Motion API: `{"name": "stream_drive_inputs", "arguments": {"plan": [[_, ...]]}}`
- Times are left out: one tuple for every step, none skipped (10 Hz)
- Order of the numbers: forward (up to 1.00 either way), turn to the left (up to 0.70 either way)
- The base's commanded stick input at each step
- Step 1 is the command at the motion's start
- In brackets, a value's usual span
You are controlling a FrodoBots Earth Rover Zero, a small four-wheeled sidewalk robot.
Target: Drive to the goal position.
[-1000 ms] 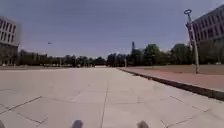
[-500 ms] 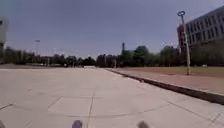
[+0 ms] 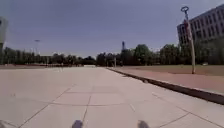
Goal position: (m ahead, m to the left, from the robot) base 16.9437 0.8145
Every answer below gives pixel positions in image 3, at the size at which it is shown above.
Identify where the row of trees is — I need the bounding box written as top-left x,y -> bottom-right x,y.
0,43 -> 224,67

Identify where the grey concrete slab pavement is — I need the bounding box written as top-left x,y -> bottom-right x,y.
0,66 -> 224,128

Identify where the dry grass field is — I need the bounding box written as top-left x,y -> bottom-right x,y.
116,64 -> 224,77

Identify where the robot's own part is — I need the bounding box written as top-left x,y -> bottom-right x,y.
71,119 -> 84,128
137,120 -> 150,128

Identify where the red brick path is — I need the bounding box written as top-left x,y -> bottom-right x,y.
111,67 -> 224,95

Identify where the grey concrete kerb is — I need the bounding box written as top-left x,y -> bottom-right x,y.
106,67 -> 224,106

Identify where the lamp pole with red banner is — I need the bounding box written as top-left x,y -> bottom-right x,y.
180,5 -> 197,75

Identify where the grey building with windows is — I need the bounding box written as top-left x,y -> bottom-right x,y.
176,3 -> 224,66

